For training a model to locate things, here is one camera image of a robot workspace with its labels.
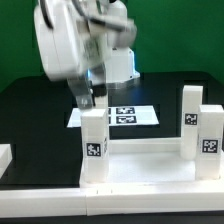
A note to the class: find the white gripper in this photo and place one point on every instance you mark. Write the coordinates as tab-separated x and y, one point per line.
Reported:
77	35

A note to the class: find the white desk top tray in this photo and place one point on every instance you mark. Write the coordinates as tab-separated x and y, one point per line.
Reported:
149	161

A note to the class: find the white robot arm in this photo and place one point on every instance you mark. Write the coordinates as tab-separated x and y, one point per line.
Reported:
119	66

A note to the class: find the white marker sheet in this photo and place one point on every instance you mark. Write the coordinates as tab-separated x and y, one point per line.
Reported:
132	115

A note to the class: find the white left fence block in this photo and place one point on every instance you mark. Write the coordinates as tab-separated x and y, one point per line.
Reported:
5	157

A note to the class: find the white front fence rail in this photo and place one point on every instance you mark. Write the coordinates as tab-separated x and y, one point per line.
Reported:
201	196

